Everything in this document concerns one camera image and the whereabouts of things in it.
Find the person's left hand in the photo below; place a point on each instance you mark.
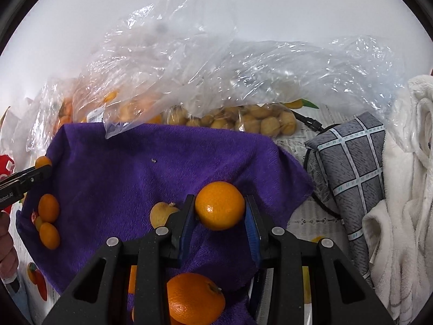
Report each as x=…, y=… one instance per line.
x=6, y=247

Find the small yellow-green fruit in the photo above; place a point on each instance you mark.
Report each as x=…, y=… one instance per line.
x=38, y=222

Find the white towel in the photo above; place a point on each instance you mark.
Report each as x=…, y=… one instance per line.
x=402, y=210

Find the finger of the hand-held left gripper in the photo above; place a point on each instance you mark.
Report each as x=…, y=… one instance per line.
x=30, y=177

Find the clear plastic bag of longans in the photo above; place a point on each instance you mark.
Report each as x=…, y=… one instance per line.
x=236, y=74

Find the grey checked cloth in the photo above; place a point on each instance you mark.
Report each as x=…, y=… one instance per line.
x=348, y=176

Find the clear plastic bag of oranges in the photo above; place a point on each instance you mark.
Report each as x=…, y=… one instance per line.
x=88, y=101

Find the purple towel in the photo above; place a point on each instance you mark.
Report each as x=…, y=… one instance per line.
x=118, y=176

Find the brown longan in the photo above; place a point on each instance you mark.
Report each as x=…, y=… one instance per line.
x=161, y=214

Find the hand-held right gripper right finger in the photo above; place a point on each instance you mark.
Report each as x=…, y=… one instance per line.
x=253, y=233

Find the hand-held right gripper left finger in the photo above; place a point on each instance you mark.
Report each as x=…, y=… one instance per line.
x=186, y=230

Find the fruit-printed lace tablecloth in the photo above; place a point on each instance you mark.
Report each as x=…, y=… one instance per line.
x=299, y=223

